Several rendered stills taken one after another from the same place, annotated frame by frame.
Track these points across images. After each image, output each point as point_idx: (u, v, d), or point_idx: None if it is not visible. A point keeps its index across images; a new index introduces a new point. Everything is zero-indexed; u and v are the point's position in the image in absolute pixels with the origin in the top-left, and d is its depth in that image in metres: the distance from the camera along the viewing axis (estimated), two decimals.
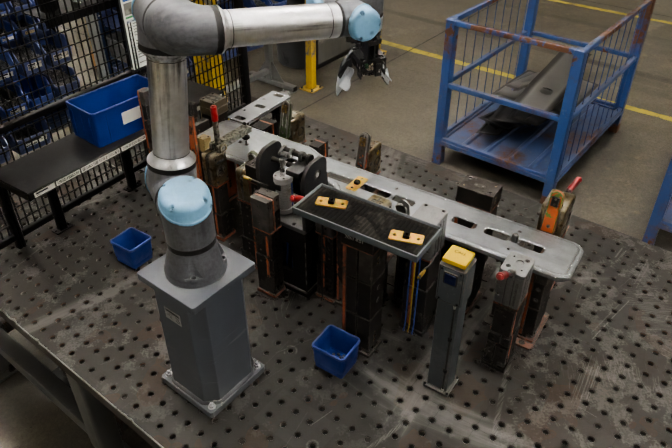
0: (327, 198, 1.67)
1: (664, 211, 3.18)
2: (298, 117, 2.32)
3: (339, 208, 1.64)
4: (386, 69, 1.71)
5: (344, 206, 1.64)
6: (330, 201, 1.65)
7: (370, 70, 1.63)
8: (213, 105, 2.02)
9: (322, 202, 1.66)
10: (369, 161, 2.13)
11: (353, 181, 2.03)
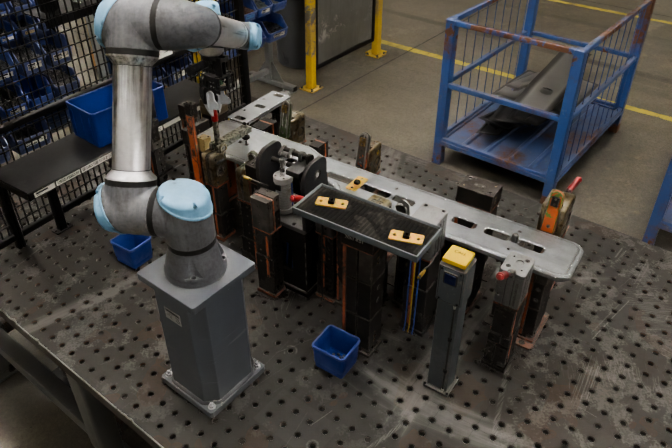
0: (327, 198, 1.67)
1: (664, 211, 3.18)
2: (298, 117, 2.32)
3: (339, 208, 1.64)
4: (222, 97, 2.03)
5: (344, 206, 1.64)
6: (330, 201, 1.65)
7: (223, 86, 1.95)
8: None
9: (322, 202, 1.66)
10: (369, 161, 2.13)
11: (353, 181, 2.03)
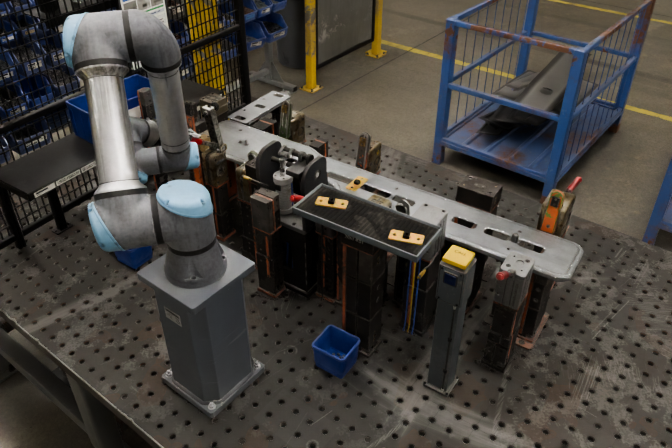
0: (327, 198, 1.67)
1: (664, 211, 3.18)
2: (298, 117, 2.32)
3: (339, 208, 1.64)
4: (190, 129, 1.95)
5: (344, 206, 1.64)
6: (330, 201, 1.65)
7: None
8: None
9: (322, 202, 1.66)
10: (369, 161, 2.13)
11: (353, 181, 2.03)
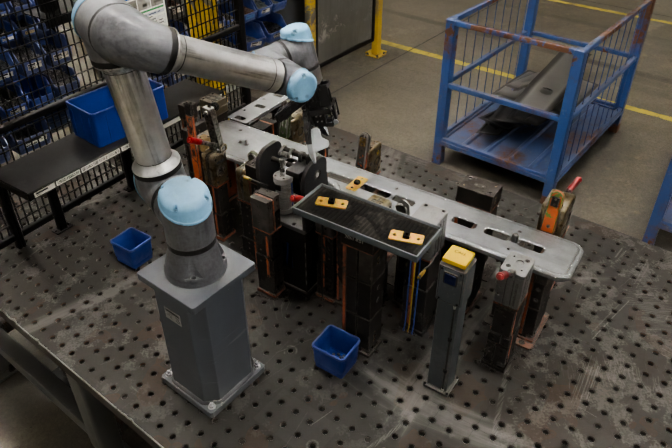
0: (327, 198, 1.67)
1: (664, 211, 3.18)
2: (298, 117, 2.32)
3: (339, 208, 1.64)
4: None
5: (344, 206, 1.64)
6: (330, 201, 1.65)
7: (330, 117, 1.67)
8: (188, 139, 1.97)
9: (322, 202, 1.66)
10: (369, 161, 2.13)
11: (353, 181, 2.03)
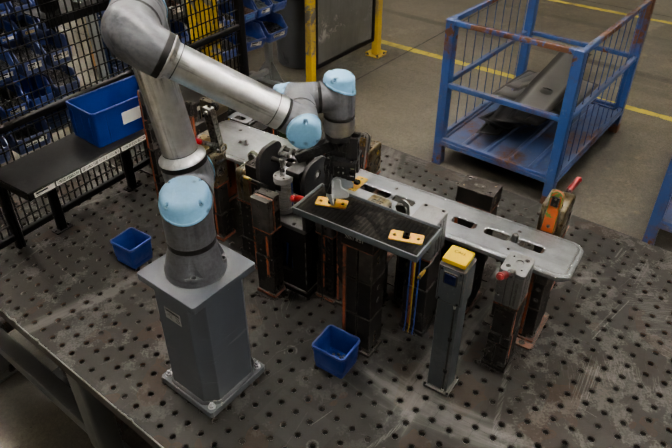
0: (327, 198, 1.67)
1: (664, 211, 3.18)
2: None
3: (339, 208, 1.64)
4: None
5: (344, 206, 1.64)
6: (330, 201, 1.65)
7: (352, 169, 1.58)
8: None
9: (322, 202, 1.66)
10: (369, 161, 2.13)
11: (353, 181, 2.03)
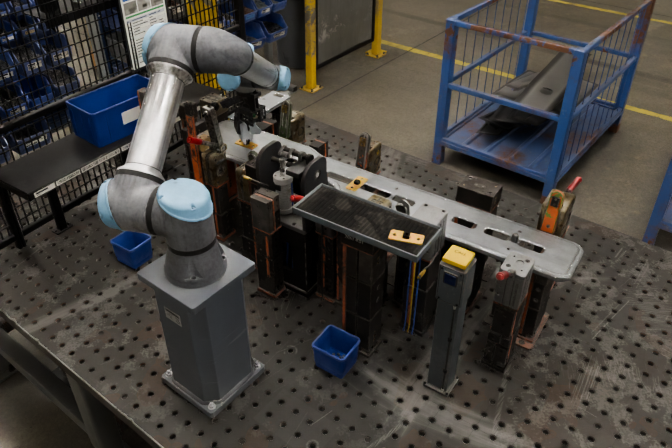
0: None
1: (664, 211, 3.18)
2: (298, 117, 2.32)
3: (248, 148, 2.21)
4: (253, 127, 2.23)
5: (252, 147, 2.21)
6: (244, 142, 2.23)
7: (255, 118, 2.15)
8: (188, 139, 1.97)
9: (240, 142, 2.24)
10: (369, 161, 2.13)
11: (353, 181, 2.03)
